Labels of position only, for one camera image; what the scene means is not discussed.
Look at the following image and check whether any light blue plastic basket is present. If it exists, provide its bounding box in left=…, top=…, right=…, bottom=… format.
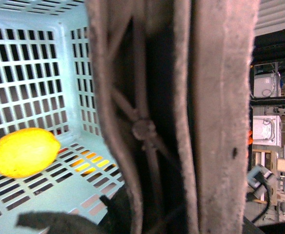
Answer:
left=0, top=0, right=123, bottom=234

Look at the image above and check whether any yellow lemon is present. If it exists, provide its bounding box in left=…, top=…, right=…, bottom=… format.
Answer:
left=0, top=128, right=61, bottom=178

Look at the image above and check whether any brown basket handle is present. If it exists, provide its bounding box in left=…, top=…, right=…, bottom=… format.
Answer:
left=85, top=0, right=260, bottom=234

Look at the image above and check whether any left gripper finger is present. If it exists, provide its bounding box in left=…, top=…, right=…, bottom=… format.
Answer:
left=16, top=212, right=103, bottom=234

